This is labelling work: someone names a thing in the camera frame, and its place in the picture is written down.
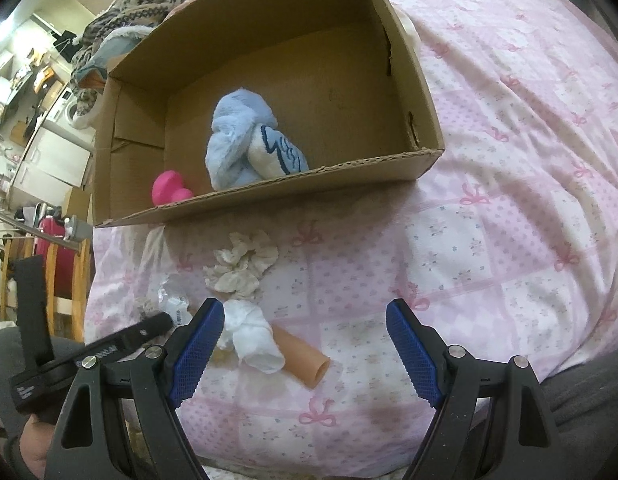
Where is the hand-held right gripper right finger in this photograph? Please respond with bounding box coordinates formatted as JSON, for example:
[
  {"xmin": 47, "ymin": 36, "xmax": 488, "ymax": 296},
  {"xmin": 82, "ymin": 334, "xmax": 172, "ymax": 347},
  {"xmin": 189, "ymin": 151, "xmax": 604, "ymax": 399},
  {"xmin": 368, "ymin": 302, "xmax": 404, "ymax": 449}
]
[{"xmin": 386, "ymin": 298, "xmax": 564, "ymax": 480}]

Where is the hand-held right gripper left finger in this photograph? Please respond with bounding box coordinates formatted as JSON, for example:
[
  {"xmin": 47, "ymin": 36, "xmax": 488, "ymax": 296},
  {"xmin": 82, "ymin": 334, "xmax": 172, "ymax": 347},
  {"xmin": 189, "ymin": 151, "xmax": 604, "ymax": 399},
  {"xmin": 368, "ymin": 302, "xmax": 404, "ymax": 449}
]
[{"xmin": 44, "ymin": 298, "xmax": 226, "ymax": 480}]

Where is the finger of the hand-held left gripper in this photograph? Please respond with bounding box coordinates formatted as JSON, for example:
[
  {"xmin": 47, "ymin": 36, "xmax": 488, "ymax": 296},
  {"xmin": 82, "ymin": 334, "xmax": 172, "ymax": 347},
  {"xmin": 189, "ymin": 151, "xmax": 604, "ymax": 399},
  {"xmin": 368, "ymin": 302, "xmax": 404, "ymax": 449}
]
[{"xmin": 84, "ymin": 312, "xmax": 172, "ymax": 361}]

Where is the white sock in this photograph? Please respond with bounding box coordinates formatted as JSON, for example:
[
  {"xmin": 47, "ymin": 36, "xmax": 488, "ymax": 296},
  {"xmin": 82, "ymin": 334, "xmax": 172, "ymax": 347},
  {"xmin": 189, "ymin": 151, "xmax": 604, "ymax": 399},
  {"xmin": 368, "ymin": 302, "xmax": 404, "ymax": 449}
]
[{"xmin": 217, "ymin": 299, "xmax": 284, "ymax": 374}]

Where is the cream scrunchie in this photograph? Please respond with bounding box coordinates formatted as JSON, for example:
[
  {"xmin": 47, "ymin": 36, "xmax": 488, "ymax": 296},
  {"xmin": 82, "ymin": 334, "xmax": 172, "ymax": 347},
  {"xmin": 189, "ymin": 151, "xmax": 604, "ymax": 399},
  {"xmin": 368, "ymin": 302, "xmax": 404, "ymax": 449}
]
[{"xmin": 204, "ymin": 230, "xmax": 280, "ymax": 295}]

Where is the beige soft tube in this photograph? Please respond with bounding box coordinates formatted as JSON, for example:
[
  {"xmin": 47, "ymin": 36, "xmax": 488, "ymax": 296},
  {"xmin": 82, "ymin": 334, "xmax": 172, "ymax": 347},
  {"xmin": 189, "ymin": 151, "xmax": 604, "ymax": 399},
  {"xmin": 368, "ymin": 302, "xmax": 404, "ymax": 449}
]
[{"xmin": 272, "ymin": 324, "xmax": 331, "ymax": 389}]

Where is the cardboard box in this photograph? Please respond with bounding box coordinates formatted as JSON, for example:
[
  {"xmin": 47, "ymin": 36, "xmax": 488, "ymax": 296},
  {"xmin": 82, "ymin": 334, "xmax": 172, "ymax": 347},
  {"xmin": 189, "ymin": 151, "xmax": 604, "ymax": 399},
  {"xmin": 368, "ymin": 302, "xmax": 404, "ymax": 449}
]
[{"xmin": 91, "ymin": 0, "xmax": 446, "ymax": 229}]

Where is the person's left hand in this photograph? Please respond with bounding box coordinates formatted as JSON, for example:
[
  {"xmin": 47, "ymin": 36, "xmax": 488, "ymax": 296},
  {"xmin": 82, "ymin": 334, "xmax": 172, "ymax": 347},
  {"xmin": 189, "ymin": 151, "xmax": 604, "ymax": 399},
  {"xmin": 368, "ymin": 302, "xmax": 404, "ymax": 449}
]
[{"xmin": 20, "ymin": 412, "xmax": 57, "ymax": 478}]

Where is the person's grey trouser leg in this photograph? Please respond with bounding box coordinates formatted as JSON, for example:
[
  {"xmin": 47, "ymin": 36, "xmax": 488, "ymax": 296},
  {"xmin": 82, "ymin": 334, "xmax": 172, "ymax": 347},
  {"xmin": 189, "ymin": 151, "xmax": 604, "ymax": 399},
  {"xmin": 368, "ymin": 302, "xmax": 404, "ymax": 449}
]
[{"xmin": 0, "ymin": 321, "xmax": 80, "ymax": 461}]

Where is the clear plastic wrapper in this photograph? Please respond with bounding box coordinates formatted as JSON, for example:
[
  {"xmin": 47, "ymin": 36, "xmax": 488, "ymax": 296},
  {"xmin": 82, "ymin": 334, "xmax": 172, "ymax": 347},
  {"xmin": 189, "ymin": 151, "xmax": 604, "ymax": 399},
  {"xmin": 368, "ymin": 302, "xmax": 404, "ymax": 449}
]
[{"xmin": 135, "ymin": 225, "xmax": 192, "ymax": 328}]

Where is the wooden chair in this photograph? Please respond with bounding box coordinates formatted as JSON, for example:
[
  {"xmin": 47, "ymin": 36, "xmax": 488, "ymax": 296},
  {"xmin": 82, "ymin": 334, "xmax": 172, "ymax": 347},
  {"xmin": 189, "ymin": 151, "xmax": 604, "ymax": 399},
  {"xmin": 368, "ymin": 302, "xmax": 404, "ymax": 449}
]
[{"xmin": 0, "ymin": 232, "xmax": 92, "ymax": 341}]

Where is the red suitcase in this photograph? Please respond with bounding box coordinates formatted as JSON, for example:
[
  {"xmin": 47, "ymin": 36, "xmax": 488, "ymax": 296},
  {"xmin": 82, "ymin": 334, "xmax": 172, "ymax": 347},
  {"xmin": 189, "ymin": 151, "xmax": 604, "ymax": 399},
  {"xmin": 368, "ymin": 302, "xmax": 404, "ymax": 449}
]
[{"xmin": 33, "ymin": 216, "xmax": 74, "ymax": 301}]

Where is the pink floral blanket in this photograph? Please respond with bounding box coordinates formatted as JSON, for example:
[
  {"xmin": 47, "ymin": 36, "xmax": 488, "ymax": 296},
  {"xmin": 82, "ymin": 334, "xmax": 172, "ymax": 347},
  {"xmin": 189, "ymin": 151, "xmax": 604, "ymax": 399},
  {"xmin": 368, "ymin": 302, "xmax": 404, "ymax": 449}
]
[{"xmin": 84, "ymin": 0, "xmax": 618, "ymax": 478}]

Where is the pink rubber toy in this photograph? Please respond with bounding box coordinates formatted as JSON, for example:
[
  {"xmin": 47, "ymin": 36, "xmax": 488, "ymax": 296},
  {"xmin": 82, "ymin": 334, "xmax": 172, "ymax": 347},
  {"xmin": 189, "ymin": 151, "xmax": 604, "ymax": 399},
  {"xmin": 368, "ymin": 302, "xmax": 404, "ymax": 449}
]
[{"xmin": 152, "ymin": 170, "xmax": 194, "ymax": 206}]

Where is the white cabinet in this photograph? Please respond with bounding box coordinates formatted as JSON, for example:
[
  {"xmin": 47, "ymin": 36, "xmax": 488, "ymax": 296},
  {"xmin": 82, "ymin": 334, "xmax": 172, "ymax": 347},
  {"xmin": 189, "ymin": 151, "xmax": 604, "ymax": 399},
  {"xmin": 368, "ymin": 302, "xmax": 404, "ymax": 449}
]
[{"xmin": 11, "ymin": 125, "xmax": 94, "ymax": 191}]

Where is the white washing machine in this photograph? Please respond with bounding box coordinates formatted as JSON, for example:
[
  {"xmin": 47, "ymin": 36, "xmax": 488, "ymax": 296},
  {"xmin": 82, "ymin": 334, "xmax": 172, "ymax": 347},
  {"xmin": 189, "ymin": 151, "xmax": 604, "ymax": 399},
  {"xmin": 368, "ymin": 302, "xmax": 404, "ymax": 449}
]
[{"xmin": 41, "ymin": 82, "xmax": 97, "ymax": 136}]

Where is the patterned knit blanket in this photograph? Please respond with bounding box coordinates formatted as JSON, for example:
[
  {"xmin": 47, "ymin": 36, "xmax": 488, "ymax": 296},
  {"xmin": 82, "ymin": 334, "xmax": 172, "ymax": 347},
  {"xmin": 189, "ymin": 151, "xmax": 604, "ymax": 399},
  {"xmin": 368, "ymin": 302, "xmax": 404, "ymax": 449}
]
[{"xmin": 70, "ymin": 0, "xmax": 204, "ymax": 88}]

